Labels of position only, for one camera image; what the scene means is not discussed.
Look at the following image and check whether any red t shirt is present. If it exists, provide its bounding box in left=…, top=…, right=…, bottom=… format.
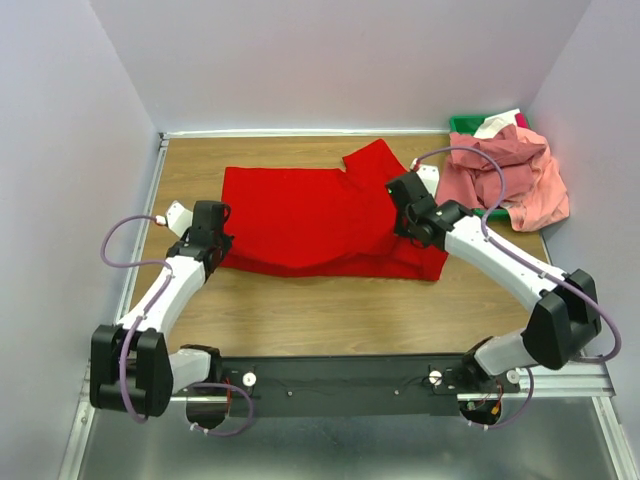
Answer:
left=222, top=139, right=447, bottom=281

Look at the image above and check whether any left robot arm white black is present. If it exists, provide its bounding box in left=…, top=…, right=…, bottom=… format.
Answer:
left=89, top=201, right=233, bottom=423

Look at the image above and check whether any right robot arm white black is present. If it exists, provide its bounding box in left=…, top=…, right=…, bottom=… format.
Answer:
left=386, top=172, right=602, bottom=392

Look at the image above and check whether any green plastic bin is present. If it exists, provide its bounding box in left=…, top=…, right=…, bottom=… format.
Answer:
left=438, top=116, right=514, bottom=214

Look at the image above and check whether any white cloth in bin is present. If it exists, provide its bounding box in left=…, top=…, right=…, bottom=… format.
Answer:
left=473, top=108, right=521, bottom=139

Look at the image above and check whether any pink t shirt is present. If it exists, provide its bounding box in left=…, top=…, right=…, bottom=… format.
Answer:
left=436, top=125, right=570, bottom=232

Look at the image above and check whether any magenta cloth in bin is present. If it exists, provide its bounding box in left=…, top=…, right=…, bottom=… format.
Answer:
left=514, top=112, right=530, bottom=129

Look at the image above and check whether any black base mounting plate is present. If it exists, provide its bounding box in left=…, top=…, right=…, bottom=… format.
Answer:
left=164, top=354, right=521, bottom=421

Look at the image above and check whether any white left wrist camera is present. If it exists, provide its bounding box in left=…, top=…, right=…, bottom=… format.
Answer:
left=153, top=201, right=193, bottom=238

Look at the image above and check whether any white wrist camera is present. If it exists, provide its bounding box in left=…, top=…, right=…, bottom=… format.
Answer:
left=153, top=201, right=193, bottom=238
left=411, top=159, right=440, bottom=195

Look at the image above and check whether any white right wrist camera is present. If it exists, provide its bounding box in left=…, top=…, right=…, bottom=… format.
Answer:
left=411, top=159, right=440, bottom=195

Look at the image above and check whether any aluminium frame rail left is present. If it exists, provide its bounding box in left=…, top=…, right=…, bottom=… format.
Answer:
left=113, top=132, right=169, bottom=324

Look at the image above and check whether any aluminium frame rail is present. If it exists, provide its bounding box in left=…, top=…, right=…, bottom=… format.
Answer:
left=113, top=132, right=169, bottom=324
left=77, top=354, right=616, bottom=401

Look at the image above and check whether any aluminium frame rail front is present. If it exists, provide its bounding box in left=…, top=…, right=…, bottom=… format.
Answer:
left=77, top=354, right=616, bottom=401

